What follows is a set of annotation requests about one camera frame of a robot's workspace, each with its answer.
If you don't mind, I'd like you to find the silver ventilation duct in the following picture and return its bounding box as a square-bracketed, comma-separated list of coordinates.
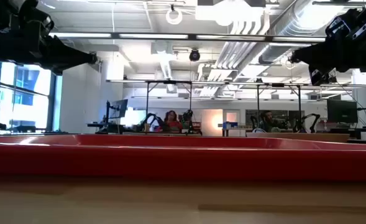
[258, 0, 336, 65]

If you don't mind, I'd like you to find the person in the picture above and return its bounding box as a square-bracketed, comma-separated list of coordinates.
[161, 110, 184, 133]
[259, 110, 285, 133]

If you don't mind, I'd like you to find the large black monitor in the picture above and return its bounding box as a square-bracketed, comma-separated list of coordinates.
[327, 99, 359, 124]

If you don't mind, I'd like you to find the black rail with light strips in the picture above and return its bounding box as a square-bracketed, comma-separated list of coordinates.
[48, 32, 327, 43]

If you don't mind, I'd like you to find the black background station frame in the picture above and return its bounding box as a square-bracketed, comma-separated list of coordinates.
[256, 82, 302, 133]
[145, 80, 193, 135]

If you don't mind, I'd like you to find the long ceiling light strip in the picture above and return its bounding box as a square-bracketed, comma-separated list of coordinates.
[106, 79, 366, 88]

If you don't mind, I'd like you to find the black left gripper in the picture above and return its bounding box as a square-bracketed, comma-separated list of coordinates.
[14, 0, 94, 77]

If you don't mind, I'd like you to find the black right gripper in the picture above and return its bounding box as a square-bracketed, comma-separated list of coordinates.
[291, 0, 366, 87]

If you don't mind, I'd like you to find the dark background desk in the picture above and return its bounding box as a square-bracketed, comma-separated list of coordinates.
[87, 123, 126, 135]
[316, 127, 366, 141]

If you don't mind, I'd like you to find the window with black frame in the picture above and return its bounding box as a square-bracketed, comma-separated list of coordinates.
[0, 60, 57, 132]

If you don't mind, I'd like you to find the black monitor on stand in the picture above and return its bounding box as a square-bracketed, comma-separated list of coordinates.
[104, 98, 129, 125]

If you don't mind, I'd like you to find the red plastic tray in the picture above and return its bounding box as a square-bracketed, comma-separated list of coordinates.
[0, 133, 366, 183]

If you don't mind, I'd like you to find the white hanging ring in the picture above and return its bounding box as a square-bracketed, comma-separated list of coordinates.
[165, 7, 183, 26]

